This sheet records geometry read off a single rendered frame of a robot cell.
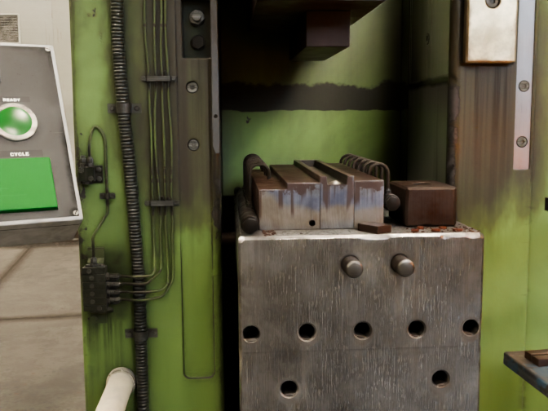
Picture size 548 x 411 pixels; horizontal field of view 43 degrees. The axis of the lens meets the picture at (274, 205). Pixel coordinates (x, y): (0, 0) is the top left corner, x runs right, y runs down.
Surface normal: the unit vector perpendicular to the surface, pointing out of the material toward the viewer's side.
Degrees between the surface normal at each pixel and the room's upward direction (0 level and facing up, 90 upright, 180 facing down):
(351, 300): 90
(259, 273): 90
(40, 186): 60
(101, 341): 90
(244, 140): 90
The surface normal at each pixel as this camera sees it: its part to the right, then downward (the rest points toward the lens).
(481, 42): 0.07, 0.13
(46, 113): 0.42, -0.40
